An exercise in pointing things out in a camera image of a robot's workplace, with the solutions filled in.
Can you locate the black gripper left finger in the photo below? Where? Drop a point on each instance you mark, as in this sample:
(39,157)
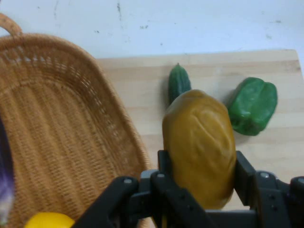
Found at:
(171,199)

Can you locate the long dark green cucumber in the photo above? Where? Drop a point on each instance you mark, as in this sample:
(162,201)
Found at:
(178,82)

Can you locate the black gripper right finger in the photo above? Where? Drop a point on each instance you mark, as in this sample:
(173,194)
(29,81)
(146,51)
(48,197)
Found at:
(268,199)

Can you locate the purple toy eggplant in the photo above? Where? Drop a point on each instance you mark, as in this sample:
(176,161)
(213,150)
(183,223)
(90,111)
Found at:
(4,171)

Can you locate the light wooden cutting board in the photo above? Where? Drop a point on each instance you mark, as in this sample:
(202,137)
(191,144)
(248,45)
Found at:
(273,152)

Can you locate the yellow toy bell pepper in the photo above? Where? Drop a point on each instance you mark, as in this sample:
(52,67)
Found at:
(50,221)

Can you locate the green toy bell pepper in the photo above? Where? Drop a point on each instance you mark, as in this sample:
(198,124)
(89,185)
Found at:
(254,107)

